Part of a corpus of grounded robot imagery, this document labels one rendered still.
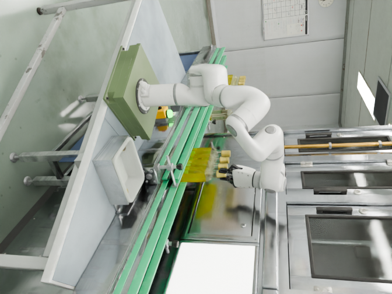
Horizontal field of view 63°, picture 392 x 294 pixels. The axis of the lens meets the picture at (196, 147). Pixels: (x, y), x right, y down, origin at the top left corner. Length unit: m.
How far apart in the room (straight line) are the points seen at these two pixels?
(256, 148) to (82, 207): 0.63
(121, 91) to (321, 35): 6.31
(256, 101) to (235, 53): 6.30
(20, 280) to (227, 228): 0.92
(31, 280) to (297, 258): 1.12
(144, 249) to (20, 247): 0.78
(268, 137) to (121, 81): 0.62
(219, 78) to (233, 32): 6.08
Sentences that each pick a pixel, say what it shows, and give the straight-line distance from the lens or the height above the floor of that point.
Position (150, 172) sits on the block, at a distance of 1.42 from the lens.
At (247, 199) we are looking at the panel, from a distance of 1.56.
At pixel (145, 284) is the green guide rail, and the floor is 0.95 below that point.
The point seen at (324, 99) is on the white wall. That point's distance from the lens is 7.85.
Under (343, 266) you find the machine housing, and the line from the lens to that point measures 1.39.
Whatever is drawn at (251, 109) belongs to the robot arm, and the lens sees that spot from 1.09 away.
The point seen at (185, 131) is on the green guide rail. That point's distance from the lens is 1.65.
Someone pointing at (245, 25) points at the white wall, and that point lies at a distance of 7.22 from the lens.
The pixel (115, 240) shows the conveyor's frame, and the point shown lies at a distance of 1.27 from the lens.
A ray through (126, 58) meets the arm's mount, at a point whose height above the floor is 0.80.
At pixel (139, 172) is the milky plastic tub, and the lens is 1.40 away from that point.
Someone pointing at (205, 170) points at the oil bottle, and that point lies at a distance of 1.52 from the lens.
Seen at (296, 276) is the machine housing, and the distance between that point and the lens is 1.34.
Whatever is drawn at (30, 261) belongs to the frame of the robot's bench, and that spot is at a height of 0.62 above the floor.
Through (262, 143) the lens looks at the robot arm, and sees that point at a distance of 1.10.
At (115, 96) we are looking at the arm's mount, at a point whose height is 0.80.
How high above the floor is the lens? 1.43
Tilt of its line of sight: 15 degrees down
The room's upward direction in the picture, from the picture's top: 88 degrees clockwise
